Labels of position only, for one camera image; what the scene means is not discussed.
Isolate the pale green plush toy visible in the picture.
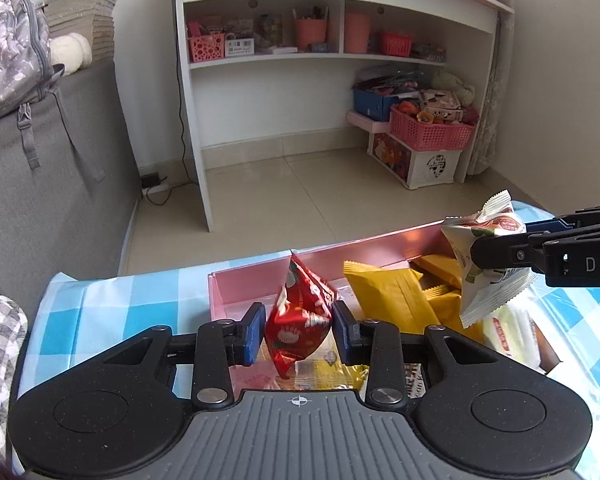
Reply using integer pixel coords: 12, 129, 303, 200
432, 71, 476, 107

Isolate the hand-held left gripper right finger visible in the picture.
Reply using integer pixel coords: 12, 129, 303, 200
331, 300, 511, 411

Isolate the printed toy box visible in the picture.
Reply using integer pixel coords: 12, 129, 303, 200
419, 89, 468, 123

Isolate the pink cardboard box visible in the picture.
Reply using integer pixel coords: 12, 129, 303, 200
207, 220, 563, 391

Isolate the grey sofa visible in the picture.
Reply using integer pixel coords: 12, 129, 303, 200
0, 57, 143, 311

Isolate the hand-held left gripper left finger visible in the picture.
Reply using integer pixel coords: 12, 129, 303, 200
87, 302, 267, 411

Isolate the white walnut print packet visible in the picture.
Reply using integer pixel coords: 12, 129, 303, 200
440, 190, 538, 330

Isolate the blue checked tablecloth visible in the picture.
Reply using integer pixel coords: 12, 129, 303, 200
12, 200, 600, 476

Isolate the stack of books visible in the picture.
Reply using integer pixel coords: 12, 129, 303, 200
36, 0, 121, 63

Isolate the red snack packet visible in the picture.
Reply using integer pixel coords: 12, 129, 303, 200
265, 254, 337, 380

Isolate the small pink basket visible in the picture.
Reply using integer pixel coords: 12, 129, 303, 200
189, 33, 226, 63

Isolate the pink tray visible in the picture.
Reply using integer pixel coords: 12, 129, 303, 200
346, 110, 393, 136

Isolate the coral pen cup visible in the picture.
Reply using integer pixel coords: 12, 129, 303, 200
293, 7, 329, 51

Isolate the grey patterned backpack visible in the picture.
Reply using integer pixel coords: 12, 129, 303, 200
0, 0, 106, 183

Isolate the white packet red label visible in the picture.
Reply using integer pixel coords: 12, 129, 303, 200
482, 305, 548, 376

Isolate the black power cable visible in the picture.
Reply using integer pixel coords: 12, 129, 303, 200
145, 57, 188, 207

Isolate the white printed storage box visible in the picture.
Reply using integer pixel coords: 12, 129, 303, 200
367, 132, 463, 191

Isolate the white plush toy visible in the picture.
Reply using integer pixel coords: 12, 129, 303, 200
49, 32, 93, 76

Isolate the small red basket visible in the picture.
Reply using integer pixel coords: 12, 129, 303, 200
380, 32, 415, 57

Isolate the black power adapter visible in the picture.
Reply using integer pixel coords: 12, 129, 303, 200
139, 172, 171, 196

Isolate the white shelf desk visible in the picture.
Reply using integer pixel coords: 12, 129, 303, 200
170, 0, 516, 233

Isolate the small white labelled box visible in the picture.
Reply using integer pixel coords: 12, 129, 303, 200
226, 37, 256, 57

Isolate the plain yellow snack packet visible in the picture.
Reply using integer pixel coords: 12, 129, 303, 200
425, 282, 483, 343
342, 260, 443, 341

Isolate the blue storage box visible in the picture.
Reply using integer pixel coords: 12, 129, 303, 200
352, 77, 421, 122

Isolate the beige patterned curtain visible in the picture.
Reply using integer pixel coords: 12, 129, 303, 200
467, 10, 516, 176

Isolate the yellow printed snack packet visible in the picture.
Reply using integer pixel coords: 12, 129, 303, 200
411, 254, 463, 288

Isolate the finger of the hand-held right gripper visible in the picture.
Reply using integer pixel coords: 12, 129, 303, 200
469, 227, 600, 275
523, 203, 600, 234

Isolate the patterned small jar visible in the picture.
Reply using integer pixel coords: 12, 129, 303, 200
257, 12, 284, 51

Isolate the pink mesh basket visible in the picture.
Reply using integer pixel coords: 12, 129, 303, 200
390, 105, 476, 152

